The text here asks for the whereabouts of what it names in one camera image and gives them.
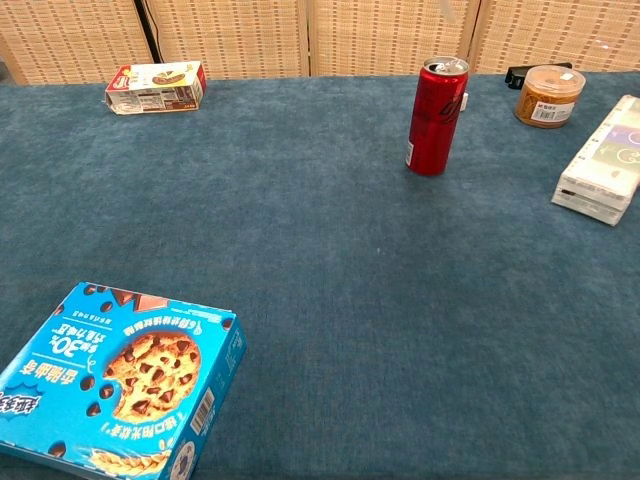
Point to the red white snack box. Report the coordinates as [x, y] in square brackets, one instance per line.
[160, 87]

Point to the clear jar brown contents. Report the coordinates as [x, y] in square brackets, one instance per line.
[547, 97]

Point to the blue table cloth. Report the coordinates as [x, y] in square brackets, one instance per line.
[325, 250]

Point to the red soda can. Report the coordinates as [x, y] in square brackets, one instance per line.
[432, 125]

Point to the blue cookie box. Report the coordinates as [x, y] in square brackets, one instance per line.
[125, 380]

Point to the black tripod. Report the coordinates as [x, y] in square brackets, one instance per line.
[145, 20]

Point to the bamboo folding screen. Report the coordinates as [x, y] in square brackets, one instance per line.
[380, 35]

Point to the black stapler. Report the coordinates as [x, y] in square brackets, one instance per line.
[515, 75]

